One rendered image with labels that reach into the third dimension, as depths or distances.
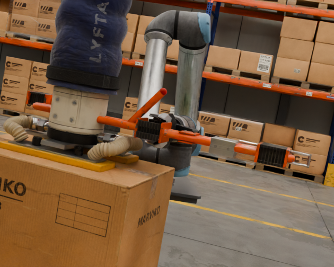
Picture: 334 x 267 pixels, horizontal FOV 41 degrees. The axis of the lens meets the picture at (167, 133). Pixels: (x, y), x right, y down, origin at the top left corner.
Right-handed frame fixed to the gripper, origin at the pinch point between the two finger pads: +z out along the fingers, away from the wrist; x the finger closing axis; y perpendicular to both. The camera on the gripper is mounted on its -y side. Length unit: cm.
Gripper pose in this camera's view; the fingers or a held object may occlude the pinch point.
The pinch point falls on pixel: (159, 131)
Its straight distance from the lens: 132.3
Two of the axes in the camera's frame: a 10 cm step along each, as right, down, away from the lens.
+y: -9.4, -2.0, 2.9
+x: 1.8, -9.8, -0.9
